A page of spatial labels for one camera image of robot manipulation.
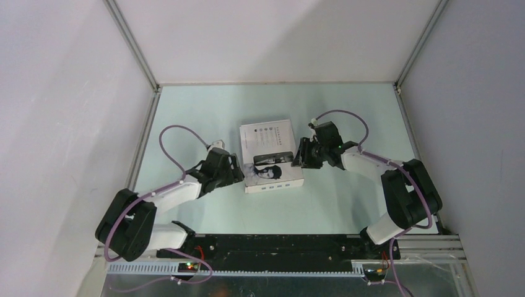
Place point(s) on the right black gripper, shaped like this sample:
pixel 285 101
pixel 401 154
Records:
pixel 303 159

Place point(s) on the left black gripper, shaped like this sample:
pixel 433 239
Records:
pixel 235 175

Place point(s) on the white box lid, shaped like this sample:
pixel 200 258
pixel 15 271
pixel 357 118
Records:
pixel 268 150

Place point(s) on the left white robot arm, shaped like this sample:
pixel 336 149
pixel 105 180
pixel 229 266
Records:
pixel 128 226

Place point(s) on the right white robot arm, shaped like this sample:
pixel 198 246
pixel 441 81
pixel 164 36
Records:
pixel 409 193

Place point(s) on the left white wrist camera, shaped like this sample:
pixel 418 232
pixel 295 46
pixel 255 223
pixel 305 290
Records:
pixel 220 144

